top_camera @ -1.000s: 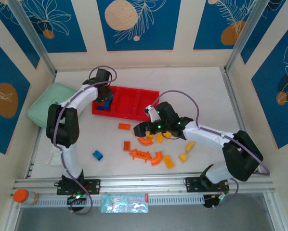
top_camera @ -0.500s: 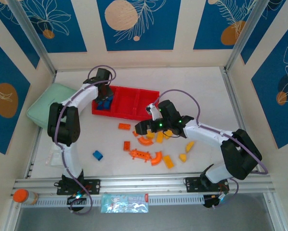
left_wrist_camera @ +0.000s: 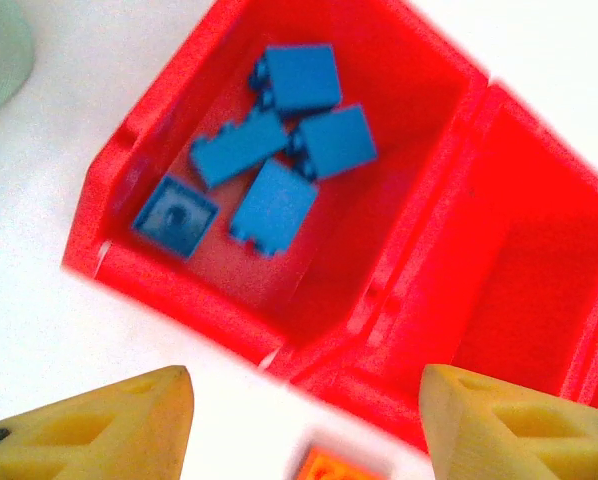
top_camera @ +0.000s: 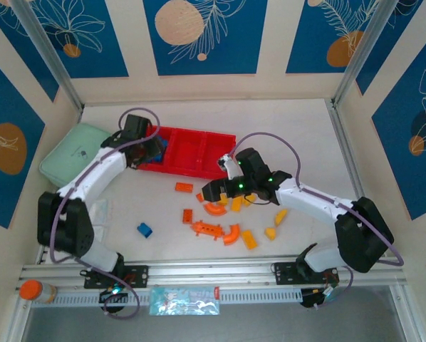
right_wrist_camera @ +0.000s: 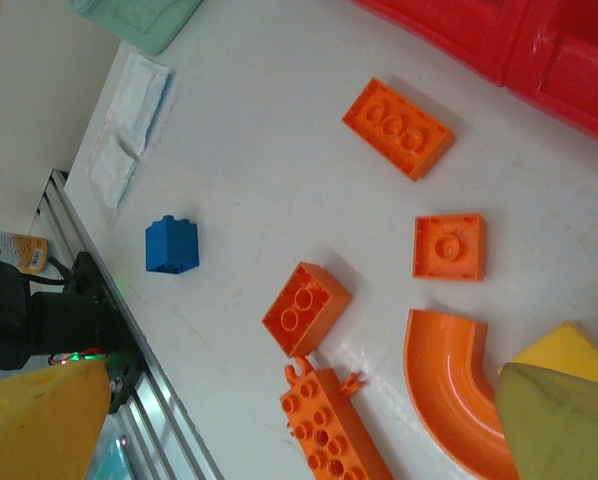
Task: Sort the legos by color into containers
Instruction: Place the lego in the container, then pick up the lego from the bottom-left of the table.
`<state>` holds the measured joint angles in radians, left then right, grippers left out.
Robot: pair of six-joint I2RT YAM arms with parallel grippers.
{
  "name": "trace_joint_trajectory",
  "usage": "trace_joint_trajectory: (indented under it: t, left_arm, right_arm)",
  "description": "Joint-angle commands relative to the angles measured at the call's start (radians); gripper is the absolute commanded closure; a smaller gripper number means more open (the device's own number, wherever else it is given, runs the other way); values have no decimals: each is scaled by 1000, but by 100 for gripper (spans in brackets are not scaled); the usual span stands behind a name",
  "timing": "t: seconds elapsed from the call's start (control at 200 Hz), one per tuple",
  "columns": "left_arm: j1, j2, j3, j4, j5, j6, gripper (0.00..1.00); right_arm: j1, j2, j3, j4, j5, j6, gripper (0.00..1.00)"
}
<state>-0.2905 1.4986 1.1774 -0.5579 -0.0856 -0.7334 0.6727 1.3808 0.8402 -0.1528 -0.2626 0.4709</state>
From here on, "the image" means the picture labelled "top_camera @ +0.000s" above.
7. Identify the long orange spiked lego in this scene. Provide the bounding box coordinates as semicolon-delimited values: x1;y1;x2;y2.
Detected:
191;219;225;242

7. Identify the yellow rounded long lego brick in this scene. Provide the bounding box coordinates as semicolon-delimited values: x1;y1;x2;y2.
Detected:
241;229;259;251

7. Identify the red three-compartment tray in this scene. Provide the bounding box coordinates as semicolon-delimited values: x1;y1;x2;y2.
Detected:
133;125;237;181

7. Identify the mint green zip pouch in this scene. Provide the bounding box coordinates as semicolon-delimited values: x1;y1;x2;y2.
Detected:
38;123;114;188

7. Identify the light blue wipes packet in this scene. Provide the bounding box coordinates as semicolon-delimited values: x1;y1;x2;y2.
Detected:
148;286;222;317

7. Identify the black controller board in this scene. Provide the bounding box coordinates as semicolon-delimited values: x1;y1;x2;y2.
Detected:
98;287;129;304
300;287;337;309

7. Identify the bottle with orange cap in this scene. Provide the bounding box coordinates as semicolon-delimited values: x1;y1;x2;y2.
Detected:
19;279;58;304

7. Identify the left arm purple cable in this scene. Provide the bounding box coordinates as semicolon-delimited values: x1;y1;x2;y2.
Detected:
51;106;161;321

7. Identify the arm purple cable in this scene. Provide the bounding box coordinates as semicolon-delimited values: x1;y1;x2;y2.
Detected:
232;131;405;309
51;106;161;321

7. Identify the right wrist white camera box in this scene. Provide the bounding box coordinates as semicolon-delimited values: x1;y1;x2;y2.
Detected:
217;153;243;180

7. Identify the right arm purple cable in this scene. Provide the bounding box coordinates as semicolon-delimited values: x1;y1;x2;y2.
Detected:
232;131;405;309

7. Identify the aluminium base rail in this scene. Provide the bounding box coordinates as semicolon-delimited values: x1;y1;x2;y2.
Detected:
19;254;408;291

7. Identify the aluminium table edge rail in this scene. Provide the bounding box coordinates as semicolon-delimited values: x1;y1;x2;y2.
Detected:
325;98;363;200

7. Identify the white slotted cable duct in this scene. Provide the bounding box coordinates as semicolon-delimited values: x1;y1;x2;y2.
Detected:
31;287;303;307

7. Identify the aluminium frame post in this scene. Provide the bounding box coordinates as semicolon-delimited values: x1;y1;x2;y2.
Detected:
332;0;399;108
11;0;84;111

